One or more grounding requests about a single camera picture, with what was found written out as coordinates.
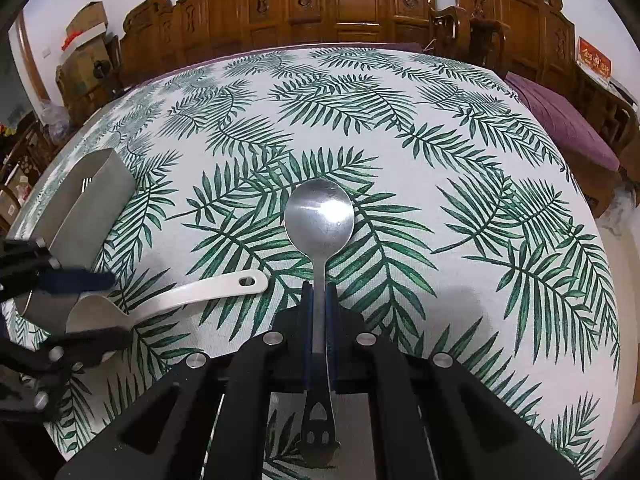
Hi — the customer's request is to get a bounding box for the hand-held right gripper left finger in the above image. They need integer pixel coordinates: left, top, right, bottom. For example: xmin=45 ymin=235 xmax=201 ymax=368
xmin=55 ymin=280 xmax=316 ymax=480

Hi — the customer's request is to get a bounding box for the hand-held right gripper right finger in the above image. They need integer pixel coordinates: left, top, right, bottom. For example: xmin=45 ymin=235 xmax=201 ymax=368
xmin=324 ymin=285 xmax=583 ymax=480

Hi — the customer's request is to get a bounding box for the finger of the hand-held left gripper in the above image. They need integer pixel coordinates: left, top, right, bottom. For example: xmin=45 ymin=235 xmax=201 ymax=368
xmin=0 ymin=326 xmax=134 ymax=423
xmin=0 ymin=238 xmax=117 ymax=304

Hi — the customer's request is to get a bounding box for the steel utensil holder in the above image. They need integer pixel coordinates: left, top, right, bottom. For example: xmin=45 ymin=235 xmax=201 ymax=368
xmin=10 ymin=147 xmax=136 ymax=336

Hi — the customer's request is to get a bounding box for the steel spoon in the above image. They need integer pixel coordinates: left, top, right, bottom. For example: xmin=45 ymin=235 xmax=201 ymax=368
xmin=283 ymin=178 xmax=356 ymax=466

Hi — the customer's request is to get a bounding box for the white plastic ladle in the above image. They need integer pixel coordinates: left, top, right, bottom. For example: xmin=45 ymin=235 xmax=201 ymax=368
xmin=65 ymin=269 xmax=269 ymax=363

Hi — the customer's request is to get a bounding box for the plastic bag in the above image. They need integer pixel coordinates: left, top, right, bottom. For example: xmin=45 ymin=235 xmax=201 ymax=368
xmin=40 ymin=101 xmax=69 ymax=137

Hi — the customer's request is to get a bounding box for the leaf print tablecloth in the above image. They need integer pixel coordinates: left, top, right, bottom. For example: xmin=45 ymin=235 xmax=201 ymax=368
xmin=10 ymin=45 xmax=623 ymax=480

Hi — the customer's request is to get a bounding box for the stack of cardboard boxes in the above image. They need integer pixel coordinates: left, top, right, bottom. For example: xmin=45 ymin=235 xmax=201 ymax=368
xmin=55 ymin=40 xmax=122 ymax=117

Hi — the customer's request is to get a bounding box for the purple seat cushion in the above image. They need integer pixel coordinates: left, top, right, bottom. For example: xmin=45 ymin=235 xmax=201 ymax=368
xmin=505 ymin=72 xmax=621 ymax=171

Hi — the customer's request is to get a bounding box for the carved wooden sofa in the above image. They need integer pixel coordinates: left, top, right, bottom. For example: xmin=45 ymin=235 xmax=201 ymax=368
xmin=117 ymin=0 xmax=436 ymax=91

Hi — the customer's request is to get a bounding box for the small wooden side table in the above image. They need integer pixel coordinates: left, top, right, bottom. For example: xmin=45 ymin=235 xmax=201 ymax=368
xmin=427 ymin=5 xmax=511 ymax=73

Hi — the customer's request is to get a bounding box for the carved wooden armchair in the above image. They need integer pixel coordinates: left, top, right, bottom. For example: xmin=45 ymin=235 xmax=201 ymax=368
xmin=452 ymin=0 xmax=640 ymax=216

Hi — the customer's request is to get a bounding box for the red sign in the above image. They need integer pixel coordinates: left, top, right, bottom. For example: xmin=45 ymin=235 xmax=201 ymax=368
xmin=576 ymin=36 xmax=612 ymax=78

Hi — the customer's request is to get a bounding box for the wooden door frame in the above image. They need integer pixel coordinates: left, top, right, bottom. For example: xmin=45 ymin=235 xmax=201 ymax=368
xmin=17 ymin=12 xmax=51 ymax=103

